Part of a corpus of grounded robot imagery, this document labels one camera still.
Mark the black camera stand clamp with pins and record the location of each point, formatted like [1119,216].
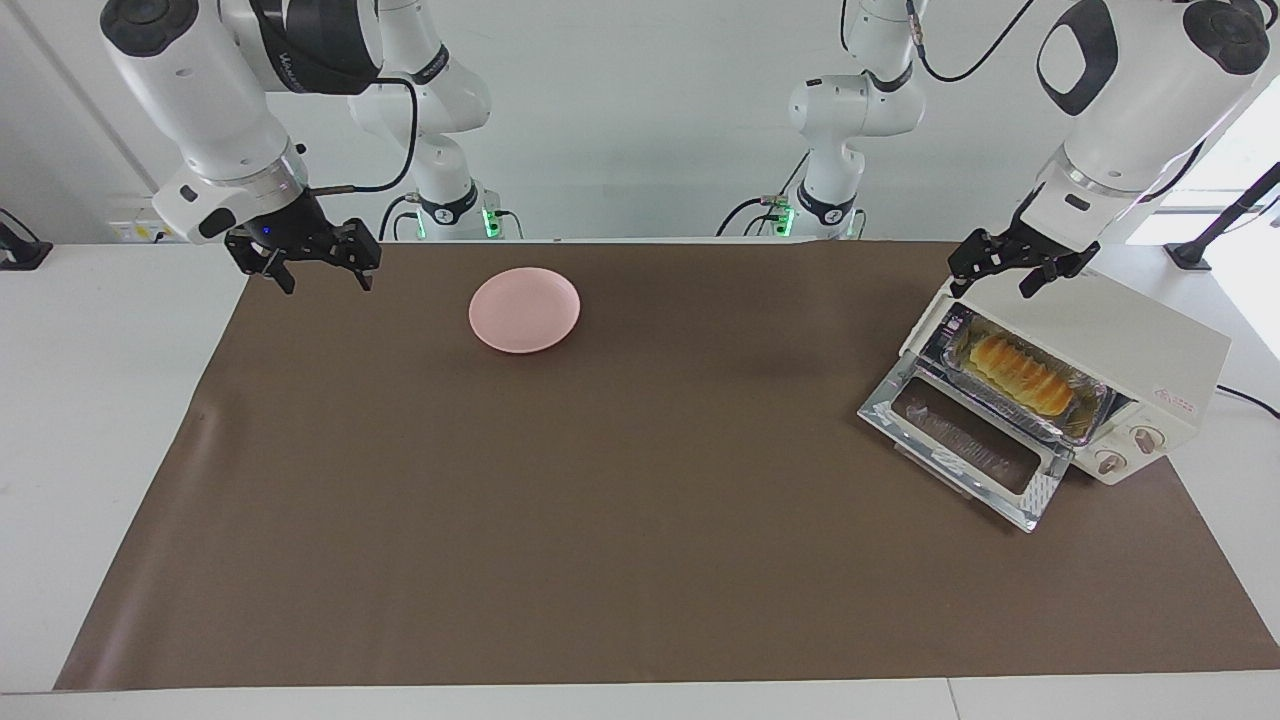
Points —
[20,252]

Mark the black angled camera stand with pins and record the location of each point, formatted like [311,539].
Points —
[1215,225]

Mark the glass oven door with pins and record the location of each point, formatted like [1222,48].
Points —
[965,450]

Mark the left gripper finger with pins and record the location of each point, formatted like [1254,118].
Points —
[960,283]
[1033,281]

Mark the pink round plate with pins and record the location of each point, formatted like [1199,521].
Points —
[524,310]

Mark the aluminium foil tray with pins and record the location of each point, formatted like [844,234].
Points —
[1085,415]

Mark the white wall power outlet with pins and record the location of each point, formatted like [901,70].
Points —
[135,232]

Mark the beige oven knob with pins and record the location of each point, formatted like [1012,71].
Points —
[1108,462]
[1148,437]

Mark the golden sliced bread loaf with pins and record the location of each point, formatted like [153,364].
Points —
[1020,375]

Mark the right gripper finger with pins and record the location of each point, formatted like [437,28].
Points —
[281,270]
[362,273]

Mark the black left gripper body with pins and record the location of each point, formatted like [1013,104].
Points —
[1025,250]

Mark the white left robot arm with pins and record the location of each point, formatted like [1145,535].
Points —
[1140,100]

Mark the brown table mat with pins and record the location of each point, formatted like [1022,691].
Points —
[600,500]

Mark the white toaster oven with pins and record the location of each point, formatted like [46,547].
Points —
[1140,340]

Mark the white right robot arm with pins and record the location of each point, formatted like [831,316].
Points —
[200,90]

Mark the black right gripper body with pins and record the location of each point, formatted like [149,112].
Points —
[305,238]

